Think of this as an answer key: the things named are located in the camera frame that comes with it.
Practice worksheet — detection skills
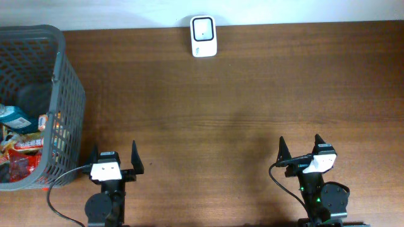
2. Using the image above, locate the grey plastic mesh basket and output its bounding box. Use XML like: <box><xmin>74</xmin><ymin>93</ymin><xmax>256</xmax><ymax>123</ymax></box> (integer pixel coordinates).
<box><xmin>1</xmin><ymin>25</ymin><xmax>86</xmax><ymax>191</ymax></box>

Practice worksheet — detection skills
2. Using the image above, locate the yellow snack bag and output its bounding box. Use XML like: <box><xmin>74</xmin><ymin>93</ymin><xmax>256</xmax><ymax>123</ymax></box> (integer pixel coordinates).
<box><xmin>1</xmin><ymin>132</ymin><xmax>44</xmax><ymax>164</ymax></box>

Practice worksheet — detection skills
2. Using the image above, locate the small orange white packet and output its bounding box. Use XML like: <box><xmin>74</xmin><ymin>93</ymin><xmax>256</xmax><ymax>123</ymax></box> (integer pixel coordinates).
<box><xmin>38</xmin><ymin>114</ymin><xmax>49</xmax><ymax>131</ymax></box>

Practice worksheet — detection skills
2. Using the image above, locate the blue mouthwash bottle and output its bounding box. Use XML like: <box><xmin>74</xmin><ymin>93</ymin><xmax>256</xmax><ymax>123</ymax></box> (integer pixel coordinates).
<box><xmin>1</xmin><ymin>104</ymin><xmax>38</xmax><ymax>134</ymax></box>

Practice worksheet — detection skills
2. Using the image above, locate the white barcode scanner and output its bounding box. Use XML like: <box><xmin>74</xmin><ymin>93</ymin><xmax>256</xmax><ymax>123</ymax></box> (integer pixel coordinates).
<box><xmin>189</xmin><ymin>15</ymin><xmax>218</xmax><ymax>58</ymax></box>

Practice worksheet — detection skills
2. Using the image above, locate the red snack packet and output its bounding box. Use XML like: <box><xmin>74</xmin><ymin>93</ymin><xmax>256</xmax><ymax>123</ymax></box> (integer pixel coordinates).
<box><xmin>8</xmin><ymin>149</ymin><xmax>42</xmax><ymax>182</ymax></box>

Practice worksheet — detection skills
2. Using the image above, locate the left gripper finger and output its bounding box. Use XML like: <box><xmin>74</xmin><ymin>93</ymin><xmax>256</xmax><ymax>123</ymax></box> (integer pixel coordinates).
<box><xmin>131</xmin><ymin>140</ymin><xmax>145</xmax><ymax>175</ymax></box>
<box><xmin>85</xmin><ymin>145</ymin><xmax>98</xmax><ymax>165</ymax></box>

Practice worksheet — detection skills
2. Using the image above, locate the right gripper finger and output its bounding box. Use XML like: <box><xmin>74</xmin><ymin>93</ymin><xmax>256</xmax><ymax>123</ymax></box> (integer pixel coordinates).
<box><xmin>276</xmin><ymin>136</ymin><xmax>292</xmax><ymax>164</ymax></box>
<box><xmin>312</xmin><ymin>134</ymin><xmax>326</xmax><ymax>154</ymax></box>

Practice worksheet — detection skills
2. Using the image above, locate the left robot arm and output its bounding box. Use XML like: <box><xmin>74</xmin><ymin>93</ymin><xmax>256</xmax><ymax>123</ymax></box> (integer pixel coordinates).
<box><xmin>83</xmin><ymin>142</ymin><xmax>145</xmax><ymax>227</ymax></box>

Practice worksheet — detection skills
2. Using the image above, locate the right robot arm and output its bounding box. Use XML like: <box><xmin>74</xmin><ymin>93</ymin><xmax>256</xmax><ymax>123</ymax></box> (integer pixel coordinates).
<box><xmin>268</xmin><ymin>134</ymin><xmax>366</xmax><ymax>227</ymax></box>

